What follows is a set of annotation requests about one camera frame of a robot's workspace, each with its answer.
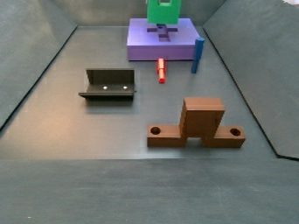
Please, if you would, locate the green U-shaped block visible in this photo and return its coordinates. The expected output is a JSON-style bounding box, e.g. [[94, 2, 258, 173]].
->
[[147, 0, 182, 25]]

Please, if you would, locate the brown T-shaped block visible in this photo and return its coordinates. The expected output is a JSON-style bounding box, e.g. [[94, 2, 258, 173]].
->
[[147, 97, 246, 148]]

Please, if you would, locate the black angle bracket fixture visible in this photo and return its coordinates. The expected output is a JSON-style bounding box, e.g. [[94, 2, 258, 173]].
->
[[79, 68, 136, 100]]

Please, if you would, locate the purple board with cross slot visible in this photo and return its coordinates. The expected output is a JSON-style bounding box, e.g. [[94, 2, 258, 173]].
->
[[126, 18, 200, 61]]

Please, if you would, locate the blue cylindrical peg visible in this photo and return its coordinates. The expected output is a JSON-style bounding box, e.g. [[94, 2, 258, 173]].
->
[[191, 37, 205, 74]]

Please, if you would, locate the red cylindrical peg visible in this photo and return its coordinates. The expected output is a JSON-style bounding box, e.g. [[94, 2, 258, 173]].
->
[[156, 58, 166, 83]]

